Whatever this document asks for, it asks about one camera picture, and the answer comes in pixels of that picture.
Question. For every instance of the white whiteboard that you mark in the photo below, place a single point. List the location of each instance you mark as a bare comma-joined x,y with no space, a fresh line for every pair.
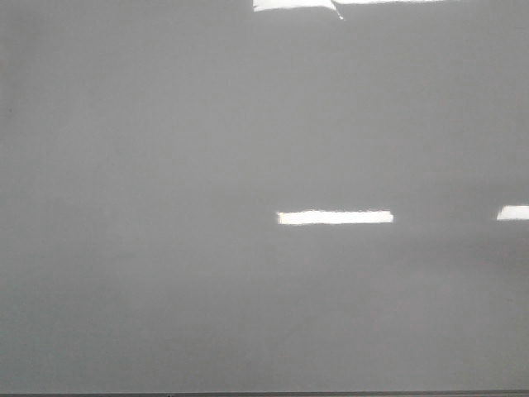
198,197

